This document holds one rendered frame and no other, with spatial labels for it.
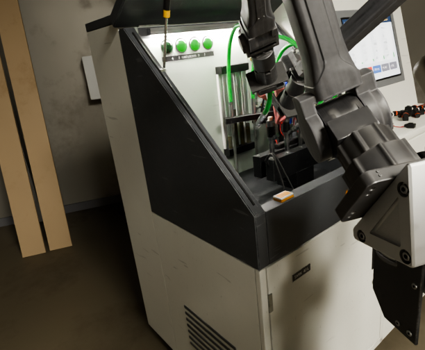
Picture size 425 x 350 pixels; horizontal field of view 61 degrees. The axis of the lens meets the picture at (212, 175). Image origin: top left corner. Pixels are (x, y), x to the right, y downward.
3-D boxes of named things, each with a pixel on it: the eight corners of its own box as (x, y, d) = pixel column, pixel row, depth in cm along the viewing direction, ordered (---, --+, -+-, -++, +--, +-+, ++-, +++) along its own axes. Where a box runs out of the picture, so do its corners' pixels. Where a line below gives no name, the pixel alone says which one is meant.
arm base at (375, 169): (370, 182, 36) (464, 161, 39) (332, 125, 40) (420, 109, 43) (338, 223, 43) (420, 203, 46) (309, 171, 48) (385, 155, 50)
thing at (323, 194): (269, 265, 97) (266, 211, 91) (257, 259, 100) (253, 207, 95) (385, 192, 131) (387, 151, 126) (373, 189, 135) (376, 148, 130)
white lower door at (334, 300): (280, 446, 118) (267, 269, 95) (274, 441, 120) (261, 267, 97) (380, 339, 154) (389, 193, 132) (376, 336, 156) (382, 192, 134)
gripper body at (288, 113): (286, 94, 118) (294, 76, 112) (302, 117, 113) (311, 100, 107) (269, 97, 115) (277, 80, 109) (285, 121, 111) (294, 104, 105)
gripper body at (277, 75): (246, 78, 99) (241, 60, 92) (282, 64, 97) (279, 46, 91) (252, 96, 96) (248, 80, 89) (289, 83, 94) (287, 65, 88)
